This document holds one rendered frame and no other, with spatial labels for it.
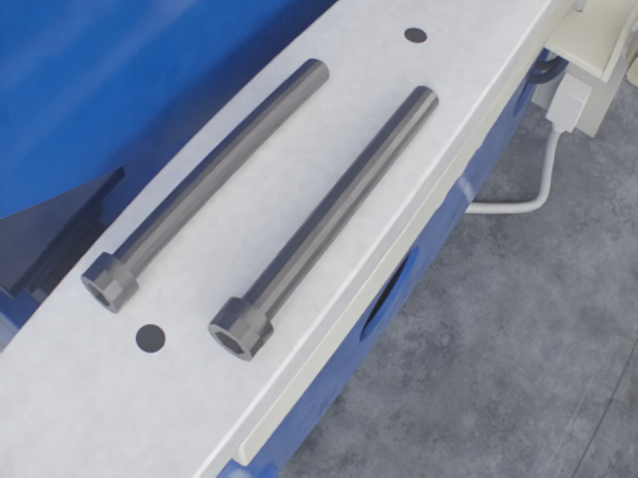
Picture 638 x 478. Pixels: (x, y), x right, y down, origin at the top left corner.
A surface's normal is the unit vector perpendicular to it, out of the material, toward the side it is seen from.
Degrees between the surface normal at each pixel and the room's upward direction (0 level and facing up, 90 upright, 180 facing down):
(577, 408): 0
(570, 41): 0
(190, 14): 90
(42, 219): 0
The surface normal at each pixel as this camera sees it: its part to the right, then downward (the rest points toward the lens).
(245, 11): 0.84, 0.49
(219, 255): 0.07, -0.54
